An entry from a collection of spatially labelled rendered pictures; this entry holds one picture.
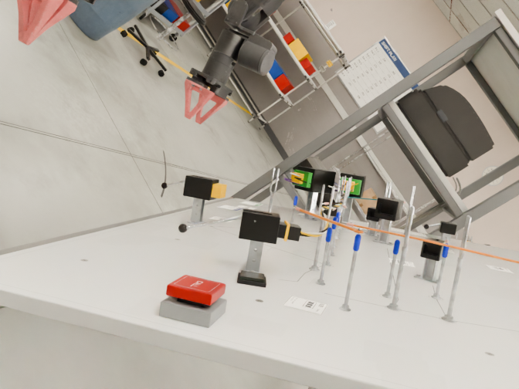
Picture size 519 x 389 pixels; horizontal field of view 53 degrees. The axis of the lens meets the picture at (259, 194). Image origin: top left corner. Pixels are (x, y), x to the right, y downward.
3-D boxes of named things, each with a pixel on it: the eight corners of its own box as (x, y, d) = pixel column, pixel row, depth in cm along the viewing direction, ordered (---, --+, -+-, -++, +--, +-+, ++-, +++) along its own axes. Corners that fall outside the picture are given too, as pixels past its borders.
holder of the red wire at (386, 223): (401, 241, 134) (408, 200, 133) (390, 246, 122) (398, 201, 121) (381, 236, 136) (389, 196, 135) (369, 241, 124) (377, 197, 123)
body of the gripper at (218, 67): (229, 99, 117) (245, 69, 116) (212, 86, 107) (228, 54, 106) (206, 87, 119) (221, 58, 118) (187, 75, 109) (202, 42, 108)
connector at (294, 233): (266, 231, 79) (269, 219, 79) (296, 238, 80) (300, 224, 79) (268, 235, 76) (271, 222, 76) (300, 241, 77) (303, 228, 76)
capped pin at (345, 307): (337, 307, 67) (351, 225, 66) (346, 307, 67) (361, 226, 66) (343, 311, 65) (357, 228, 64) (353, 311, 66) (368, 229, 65)
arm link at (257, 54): (249, 12, 116) (235, -4, 108) (293, 31, 113) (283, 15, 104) (225, 61, 117) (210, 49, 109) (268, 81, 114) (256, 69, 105)
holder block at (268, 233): (239, 233, 80) (243, 208, 79) (275, 238, 80) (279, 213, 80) (238, 238, 76) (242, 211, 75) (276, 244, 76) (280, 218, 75)
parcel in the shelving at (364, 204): (353, 197, 769) (370, 186, 762) (357, 198, 808) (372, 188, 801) (365, 215, 761) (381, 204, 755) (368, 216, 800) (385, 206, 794)
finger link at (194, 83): (209, 129, 115) (228, 90, 114) (195, 123, 108) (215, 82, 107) (184, 116, 117) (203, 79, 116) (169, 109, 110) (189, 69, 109)
